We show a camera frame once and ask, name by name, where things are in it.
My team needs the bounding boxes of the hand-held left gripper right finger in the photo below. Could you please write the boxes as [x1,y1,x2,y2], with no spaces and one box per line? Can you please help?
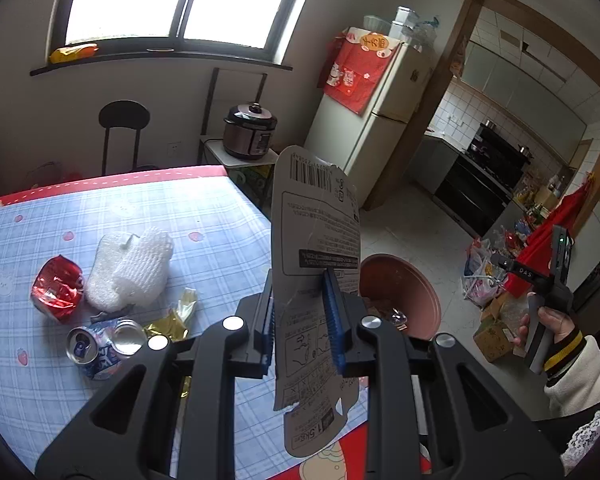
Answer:
[322,269,566,480]

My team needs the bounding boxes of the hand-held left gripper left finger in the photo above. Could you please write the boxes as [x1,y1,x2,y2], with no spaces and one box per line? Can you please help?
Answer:
[35,267,276,480]

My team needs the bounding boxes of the brown plastic bin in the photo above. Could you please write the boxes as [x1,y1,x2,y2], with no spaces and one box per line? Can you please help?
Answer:
[358,254,442,343]

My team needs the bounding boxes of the grey cardboard packaging card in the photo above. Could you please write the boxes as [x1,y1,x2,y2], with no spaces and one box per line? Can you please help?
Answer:
[271,145,362,458]

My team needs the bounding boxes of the person's right forearm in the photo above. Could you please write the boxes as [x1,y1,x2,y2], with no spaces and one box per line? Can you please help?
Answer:
[542,327,600,417]

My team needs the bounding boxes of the person's right hand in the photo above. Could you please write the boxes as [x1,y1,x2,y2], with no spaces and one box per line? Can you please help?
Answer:
[512,307,580,358]

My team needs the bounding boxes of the red hanging bag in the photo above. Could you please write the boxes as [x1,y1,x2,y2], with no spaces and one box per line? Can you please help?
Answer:
[502,180,593,296]

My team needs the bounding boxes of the printed shopping bags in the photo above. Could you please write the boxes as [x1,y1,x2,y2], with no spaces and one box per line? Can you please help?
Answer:
[462,237,506,308]

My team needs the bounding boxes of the gold foil wrapper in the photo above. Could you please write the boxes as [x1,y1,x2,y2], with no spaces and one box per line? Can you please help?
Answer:
[145,287,198,343]

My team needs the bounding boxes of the cardboard boxes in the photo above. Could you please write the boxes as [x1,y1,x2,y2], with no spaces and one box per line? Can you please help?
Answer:
[472,292,531,363]

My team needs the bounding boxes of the black stove with oven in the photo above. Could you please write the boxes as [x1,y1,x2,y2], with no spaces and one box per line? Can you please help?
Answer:
[432,122,533,238]

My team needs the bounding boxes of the blue plaid table mat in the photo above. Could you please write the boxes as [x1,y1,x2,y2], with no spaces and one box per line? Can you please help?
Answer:
[0,175,371,471]

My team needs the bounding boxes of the green yellow bags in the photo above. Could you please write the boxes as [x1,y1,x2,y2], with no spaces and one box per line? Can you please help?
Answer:
[230,165,274,213]

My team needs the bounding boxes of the white foam net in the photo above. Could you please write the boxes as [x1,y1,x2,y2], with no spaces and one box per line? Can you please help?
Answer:
[85,226,175,313]

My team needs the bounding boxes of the crushed blue white can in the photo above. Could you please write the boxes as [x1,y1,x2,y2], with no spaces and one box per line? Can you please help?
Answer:
[66,319,147,382]

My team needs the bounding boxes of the small white side table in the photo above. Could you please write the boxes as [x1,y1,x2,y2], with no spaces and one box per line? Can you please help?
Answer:
[202,137,283,221]

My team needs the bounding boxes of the cream refrigerator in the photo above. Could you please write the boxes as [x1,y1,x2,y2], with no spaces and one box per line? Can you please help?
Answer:
[304,35,438,211]

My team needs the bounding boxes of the silver pressure cooker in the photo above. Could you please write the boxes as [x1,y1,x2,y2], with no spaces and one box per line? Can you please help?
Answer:
[223,102,278,162]

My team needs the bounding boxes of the crushed red can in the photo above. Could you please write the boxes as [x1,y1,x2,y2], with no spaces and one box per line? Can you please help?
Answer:
[30,255,86,322]

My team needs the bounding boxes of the black round-back chair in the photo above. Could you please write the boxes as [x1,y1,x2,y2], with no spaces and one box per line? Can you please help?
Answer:
[98,100,158,177]

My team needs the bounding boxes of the red printed cloth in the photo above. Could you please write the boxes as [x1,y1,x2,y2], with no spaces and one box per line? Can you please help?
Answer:
[317,27,406,115]

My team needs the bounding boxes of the clear blue plastic bag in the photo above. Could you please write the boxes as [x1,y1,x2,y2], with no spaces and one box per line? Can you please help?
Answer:
[407,15,441,53]

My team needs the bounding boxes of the dark window sill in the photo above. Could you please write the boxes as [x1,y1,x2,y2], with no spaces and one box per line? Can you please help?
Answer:
[30,50,293,77]

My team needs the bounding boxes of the clear plastic boxes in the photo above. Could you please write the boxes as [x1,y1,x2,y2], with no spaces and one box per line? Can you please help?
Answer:
[392,6,416,36]

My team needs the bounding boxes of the yellow packet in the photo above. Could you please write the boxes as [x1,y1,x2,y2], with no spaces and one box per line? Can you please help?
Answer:
[49,43,100,65]

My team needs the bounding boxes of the black framed window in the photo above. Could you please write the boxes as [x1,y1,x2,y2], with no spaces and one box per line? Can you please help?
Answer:
[47,0,323,61]

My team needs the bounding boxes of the grey kitchen wall cabinets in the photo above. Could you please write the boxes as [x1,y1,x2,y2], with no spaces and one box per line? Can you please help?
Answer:
[460,40,588,133]

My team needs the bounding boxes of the wooden door frame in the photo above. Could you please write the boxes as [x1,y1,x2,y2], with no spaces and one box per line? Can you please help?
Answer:
[362,0,600,261]

